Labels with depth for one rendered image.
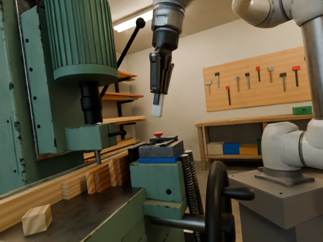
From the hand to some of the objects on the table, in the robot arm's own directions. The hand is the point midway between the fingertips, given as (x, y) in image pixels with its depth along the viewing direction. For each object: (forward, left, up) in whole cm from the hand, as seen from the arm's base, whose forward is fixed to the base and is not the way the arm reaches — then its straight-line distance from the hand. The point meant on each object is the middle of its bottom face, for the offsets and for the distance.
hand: (157, 104), depth 52 cm
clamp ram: (+3, -1, -20) cm, 21 cm away
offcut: (+28, +11, -23) cm, 38 cm away
